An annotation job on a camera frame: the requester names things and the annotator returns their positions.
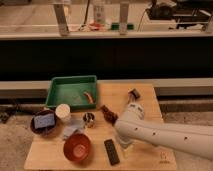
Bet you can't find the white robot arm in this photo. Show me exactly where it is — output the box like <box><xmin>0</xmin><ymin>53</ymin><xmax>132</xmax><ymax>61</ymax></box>
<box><xmin>114</xmin><ymin>102</ymin><xmax>213</xmax><ymax>160</ymax></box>

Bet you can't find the small metal cup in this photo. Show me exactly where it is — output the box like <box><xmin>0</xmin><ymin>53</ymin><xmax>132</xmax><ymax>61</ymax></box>
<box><xmin>83</xmin><ymin>112</ymin><xmax>95</xmax><ymax>128</ymax></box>

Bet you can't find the orange sausage toy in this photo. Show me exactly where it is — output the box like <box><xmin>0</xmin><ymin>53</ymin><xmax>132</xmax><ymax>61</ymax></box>
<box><xmin>84</xmin><ymin>92</ymin><xmax>94</xmax><ymax>104</ymax></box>

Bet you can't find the green plastic tray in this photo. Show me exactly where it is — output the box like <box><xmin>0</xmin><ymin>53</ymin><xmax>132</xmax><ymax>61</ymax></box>
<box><xmin>46</xmin><ymin>75</ymin><xmax>98</xmax><ymax>110</ymax></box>

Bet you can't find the blue sponge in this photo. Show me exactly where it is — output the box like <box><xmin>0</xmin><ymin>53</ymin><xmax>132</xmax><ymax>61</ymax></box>
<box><xmin>34</xmin><ymin>113</ymin><xmax>55</xmax><ymax>129</ymax></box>

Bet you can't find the white paper cup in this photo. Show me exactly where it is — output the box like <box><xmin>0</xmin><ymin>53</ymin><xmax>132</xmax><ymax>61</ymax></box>
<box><xmin>55</xmin><ymin>104</ymin><xmax>71</xmax><ymax>122</ymax></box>

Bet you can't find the red bowl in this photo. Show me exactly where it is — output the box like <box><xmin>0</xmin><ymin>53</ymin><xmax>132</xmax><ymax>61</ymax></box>
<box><xmin>63</xmin><ymin>134</ymin><xmax>91</xmax><ymax>163</ymax></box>

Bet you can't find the dark brown bowl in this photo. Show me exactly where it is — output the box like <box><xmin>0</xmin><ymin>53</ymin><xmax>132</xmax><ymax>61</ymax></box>
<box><xmin>30</xmin><ymin>110</ymin><xmax>57</xmax><ymax>135</ymax></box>

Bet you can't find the black eraser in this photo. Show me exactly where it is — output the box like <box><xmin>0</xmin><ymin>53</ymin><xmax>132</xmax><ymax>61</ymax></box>
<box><xmin>104</xmin><ymin>139</ymin><xmax>120</xmax><ymax>165</ymax></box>

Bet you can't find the wooden board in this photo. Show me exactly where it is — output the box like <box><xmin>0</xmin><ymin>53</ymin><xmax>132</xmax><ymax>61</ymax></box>
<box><xmin>24</xmin><ymin>83</ymin><xmax>176</xmax><ymax>171</ymax></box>

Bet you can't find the black dish brush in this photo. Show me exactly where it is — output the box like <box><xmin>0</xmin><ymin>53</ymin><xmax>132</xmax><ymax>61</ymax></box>
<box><xmin>128</xmin><ymin>89</ymin><xmax>140</xmax><ymax>103</ymax></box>

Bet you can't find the grey cloth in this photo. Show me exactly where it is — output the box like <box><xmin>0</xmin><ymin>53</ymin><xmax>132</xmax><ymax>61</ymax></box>
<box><xmin>63</xmin><ymin>120</ymin><xmax>85</xmax><ymax>140</ymax></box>

